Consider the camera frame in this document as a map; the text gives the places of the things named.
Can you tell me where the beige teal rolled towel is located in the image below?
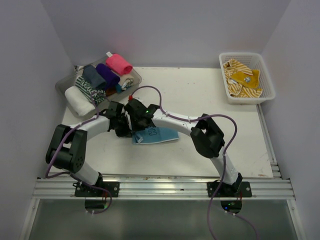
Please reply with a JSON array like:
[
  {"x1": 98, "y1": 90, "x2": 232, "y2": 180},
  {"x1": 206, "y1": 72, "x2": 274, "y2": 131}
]
[{"x1": 115, "y1": 74, "x2": 139, "y2": 93}]

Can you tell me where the light blue towel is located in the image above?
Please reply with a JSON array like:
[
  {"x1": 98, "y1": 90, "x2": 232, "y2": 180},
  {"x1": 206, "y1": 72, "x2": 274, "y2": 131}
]
[{"x1": 132, "y1": 127, "x2": 180, "y2": 145}]

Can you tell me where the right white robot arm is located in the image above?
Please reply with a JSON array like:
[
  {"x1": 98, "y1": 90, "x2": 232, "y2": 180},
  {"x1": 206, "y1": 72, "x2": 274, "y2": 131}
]
[{"x1": 124, "y1": 98, "x2": 243, "y2": 197}]

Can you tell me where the green patterned rolled towel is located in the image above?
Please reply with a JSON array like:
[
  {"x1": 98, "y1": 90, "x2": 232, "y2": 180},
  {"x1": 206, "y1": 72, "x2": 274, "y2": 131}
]
[{"x1": 74, "y1": 76, "x2": 106, "y2": 105}]

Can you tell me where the purple rolled towel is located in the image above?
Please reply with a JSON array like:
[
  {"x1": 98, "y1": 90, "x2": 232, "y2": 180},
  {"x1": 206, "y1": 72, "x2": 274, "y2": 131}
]
[{"x1": 95, "y1": 63, "x2": 120, "y2": 89}]

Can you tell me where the aluminium mounting rail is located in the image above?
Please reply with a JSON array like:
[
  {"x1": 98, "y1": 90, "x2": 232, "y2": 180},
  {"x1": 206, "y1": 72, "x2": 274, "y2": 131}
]
[{"x1": 32, "y1": 175, "x2": 296, "y2": 200}]

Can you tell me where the orange rolled towel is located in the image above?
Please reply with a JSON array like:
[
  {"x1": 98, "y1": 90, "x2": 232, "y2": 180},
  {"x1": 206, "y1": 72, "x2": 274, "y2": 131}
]
[{"x1": 105, "y1": 86, "x2": 117, "y2": 97}]

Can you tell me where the grey rolled towel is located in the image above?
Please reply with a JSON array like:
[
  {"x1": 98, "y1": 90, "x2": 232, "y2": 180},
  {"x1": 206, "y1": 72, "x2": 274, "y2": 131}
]
[{"x1": 82, "y1": 65, "x2": 107, "y2": 90}]

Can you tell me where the white plastic basket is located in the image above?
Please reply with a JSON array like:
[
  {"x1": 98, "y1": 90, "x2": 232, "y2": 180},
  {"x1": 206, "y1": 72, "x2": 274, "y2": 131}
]
[{"x1": 219, "y1": 52, "x2": 276, "y2": 105}]

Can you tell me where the pink towel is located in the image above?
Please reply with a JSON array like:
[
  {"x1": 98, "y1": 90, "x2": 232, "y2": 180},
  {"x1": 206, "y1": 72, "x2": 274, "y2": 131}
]
[{"x1": 105, "y1": 52, "x2": 133, "y2": 76}]

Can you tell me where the yellow striped towel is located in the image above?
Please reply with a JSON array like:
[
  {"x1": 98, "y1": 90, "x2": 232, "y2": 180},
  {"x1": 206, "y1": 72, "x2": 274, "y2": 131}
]
[{"x1": 222, "y1": 58, "x2": 263, "y2": 98}]

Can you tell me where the white rolled towel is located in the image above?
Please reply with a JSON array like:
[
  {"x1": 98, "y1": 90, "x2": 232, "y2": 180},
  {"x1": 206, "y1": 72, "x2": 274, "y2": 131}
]
[{"x1": 64, "y1": 86, "x2": 95, "y2": 117}]

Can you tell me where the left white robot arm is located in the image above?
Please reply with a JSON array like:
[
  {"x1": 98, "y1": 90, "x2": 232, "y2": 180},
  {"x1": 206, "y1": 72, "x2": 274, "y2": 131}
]
[{"x1": 45, "y1": 101, "x2": 132, "y2": 197}]

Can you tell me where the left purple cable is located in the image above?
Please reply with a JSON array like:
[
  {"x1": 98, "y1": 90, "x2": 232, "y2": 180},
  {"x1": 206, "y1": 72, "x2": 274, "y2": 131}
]
[{"x1": 44, "y1": 90, "x2": 111, "y2": 198}]

